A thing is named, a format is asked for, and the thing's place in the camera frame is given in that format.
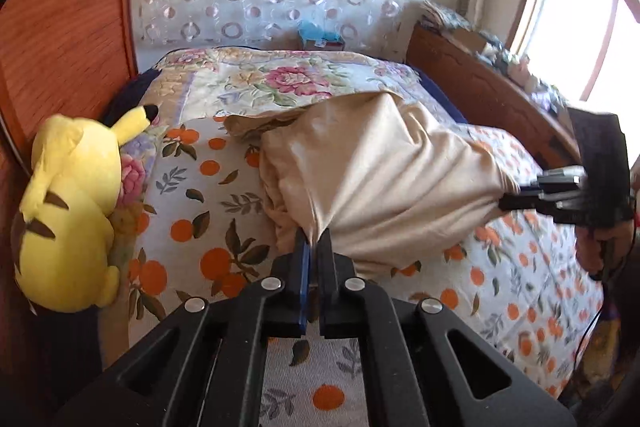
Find window with wooden frame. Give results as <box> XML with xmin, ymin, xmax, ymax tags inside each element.
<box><xmin>511</xmin><ymin>0</ymin><xmax>639</xmax><ymax>152</ymax></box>

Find orange fruit print bedsheet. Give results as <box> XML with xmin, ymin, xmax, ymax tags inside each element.
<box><xmin>99</xmin><ymin>117</ymin><xmax>603</xmax><ymax>426</ymax></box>

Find beige t-shirt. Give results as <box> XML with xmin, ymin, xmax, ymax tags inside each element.
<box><xmin>224</xmin><ymin>92</ymin><xmax>518</xmax><ymax>279</ymax></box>

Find person's right hand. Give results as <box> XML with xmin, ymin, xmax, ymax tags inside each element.
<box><xmin>576</xmin><ymin>202</ymin><xmax>639</xmax><ymax>289</ymax></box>

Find blue plush toy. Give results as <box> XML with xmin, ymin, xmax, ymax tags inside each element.
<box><xmin>297</xmin><ymin>20</ymin><xmax>345</xmax><ymax>51</ymax></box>

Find cardboard box on cabinet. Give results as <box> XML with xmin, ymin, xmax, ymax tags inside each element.
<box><xmin>450</xmin><ymin>27</ymin><xmax>487</xmax><ymax>53</ymax></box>

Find wooden side cabinet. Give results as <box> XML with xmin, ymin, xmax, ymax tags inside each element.
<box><xmin>406</xmin><ymin>25</ymin><xmax>580</xmax><ymax>169</ymax></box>

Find wooden headboard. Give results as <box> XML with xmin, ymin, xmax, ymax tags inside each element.
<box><xmin>1</xmin><ymin>0</ymin><xmax>137</xmax><ymax>383</ymax></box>

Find folded patterned cloth pile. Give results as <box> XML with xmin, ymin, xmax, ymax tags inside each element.
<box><xmin>420</xmin><ymin>0</ymin><xmax>473</xmax><ymax>32</ymax></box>

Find floral quilt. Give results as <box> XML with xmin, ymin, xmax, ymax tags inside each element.
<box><xmin>119</xmin><ymin>46</ymin><xmax>466</xmax><ymax>185</ymax></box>

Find yellow pikachu plush toy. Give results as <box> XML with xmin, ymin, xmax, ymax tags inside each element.
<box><xmin>11</xmin><ymin>104</ymin><xmax>158</xmax><ymax>313</ymax></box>

